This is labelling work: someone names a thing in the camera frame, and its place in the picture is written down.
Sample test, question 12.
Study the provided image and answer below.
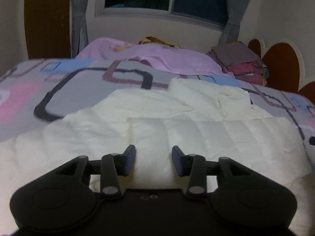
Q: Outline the grey curtain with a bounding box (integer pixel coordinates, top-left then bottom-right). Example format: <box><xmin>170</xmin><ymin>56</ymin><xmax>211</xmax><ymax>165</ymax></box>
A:
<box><xmin>218</xmin><ymin>0</ymin><xmax>250</xmax><ymax>44</ymax></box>
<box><xmin>70</xmin><ymin>0</ymin><xmax>88</xmax><ymax>58</ymax></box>

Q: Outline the patterned grey pink bedsheet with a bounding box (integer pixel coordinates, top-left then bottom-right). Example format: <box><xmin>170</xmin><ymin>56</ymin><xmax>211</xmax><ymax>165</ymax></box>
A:
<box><xmin>1</xmin><ymin>59</ymin><xmax>314</xmax><ymax>141</ymax></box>

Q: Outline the brown wooden door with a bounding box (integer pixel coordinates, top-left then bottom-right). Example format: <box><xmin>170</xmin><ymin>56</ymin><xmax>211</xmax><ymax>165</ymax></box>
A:
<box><xmin>24</xmin><ymin>0</ymin><xmax>70</xmax><ymax>59</ymax></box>

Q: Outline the left grey curtain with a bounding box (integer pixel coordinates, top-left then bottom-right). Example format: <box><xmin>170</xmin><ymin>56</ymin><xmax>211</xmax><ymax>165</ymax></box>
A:
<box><xmin>70</xmin><ymin>0</ymin><xmax>88</xmax><ymax>58</ymax></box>

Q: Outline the red heart-shaped headboard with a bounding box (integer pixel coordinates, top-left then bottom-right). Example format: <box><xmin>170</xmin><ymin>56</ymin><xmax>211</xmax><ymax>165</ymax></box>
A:
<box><xmin>248</xmin><ymin>38</ymin><xmax>314</xmax><ymax>102</ymax></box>

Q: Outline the right grey curtain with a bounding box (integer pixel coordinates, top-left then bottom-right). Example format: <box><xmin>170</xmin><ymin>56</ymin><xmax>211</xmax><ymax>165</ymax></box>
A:
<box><xmin>218</xmin><ymin>0</ymin><xmax>250</xmax><ymax>44</ymax></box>

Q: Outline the yellow cloth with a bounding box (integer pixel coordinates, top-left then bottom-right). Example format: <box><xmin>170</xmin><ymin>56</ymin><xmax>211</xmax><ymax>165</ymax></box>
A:
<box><xmin>138</xmin><ymin>36</ymin><xmax>182</xmax><ymax>49</ymax></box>

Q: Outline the pink blanket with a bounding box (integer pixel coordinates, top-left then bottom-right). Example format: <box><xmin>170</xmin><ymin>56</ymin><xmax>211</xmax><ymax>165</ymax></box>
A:
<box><xmin>76</xmin><ymin>38</ymin><xmax>233</xmax><ymax>77</ymax></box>

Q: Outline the stack of folded clothes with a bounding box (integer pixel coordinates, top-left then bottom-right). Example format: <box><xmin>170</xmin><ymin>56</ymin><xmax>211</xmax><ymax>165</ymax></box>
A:
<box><xmin>207</xmin><ymin>42</ymin><xmax>269</xmax><ymax>86</ymax></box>

